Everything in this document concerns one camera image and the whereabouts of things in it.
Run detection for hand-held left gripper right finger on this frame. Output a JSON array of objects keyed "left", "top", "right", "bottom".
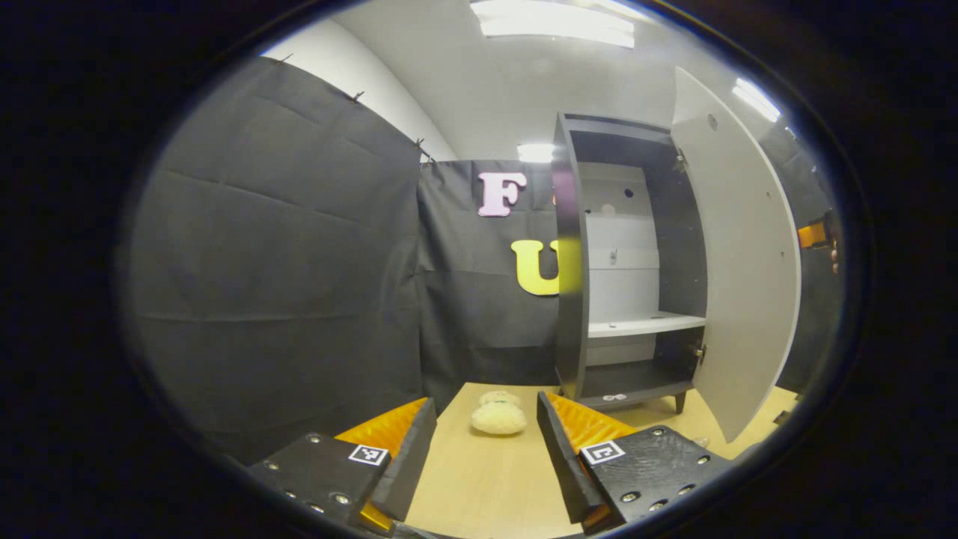
[{"left": 537, "top": 391, "right": 734, "bottom": 536}]

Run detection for white cabinet door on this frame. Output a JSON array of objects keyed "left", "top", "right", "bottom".
[{"left": 668, "top": 67, "right": 803, "bottom": 444}]

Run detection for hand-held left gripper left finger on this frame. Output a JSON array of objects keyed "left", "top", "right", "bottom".
[{"left": 248, "top": 397, "right": 438, "bottom": 537}]

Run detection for cream plush toy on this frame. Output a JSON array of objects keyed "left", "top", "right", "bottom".
[{"left": 470, "top": 390, "right": 528, "bottom": 436}]

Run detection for black backdrop cloth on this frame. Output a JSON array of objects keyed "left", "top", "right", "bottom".
[{"left": 120, "top": 56, "right": 846, "bottom": 465}]

